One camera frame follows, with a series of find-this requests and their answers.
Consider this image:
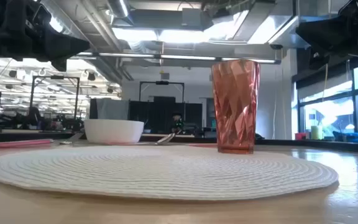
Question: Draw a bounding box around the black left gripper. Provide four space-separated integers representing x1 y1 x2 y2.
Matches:
11 0 91 73

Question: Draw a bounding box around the pink drinking straw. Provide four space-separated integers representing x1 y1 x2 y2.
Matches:
0 138 55 149

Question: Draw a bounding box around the metal spoon with pink handle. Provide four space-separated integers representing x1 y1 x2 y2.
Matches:
135 133 177 146

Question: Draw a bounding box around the silver metal utensil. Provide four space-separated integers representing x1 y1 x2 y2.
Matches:
58 132 85 146

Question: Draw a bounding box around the yellow-green roll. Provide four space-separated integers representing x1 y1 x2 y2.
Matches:
310 124 324 141

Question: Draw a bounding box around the white bowl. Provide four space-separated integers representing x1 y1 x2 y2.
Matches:
83 118 145 145

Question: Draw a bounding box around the blue cloth bundle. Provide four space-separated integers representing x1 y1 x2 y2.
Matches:
332 130 358 144

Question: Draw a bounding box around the red faceted plastic tumbler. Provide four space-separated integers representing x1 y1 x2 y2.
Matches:
211 59 262 155

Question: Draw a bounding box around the black cabinet row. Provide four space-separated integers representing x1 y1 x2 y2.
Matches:
128 96 203 135

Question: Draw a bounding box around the long LED light bar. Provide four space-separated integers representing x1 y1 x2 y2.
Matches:
69 51 282 65

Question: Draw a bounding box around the black equipment with green lights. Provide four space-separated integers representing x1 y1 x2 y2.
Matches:
170 112 185 135

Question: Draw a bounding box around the round white woven placemat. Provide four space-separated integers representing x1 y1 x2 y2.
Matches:
0 144 340 202

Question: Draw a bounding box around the black metal rig frame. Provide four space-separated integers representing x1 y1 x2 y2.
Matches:
29 75 81 121
139 80 185 103

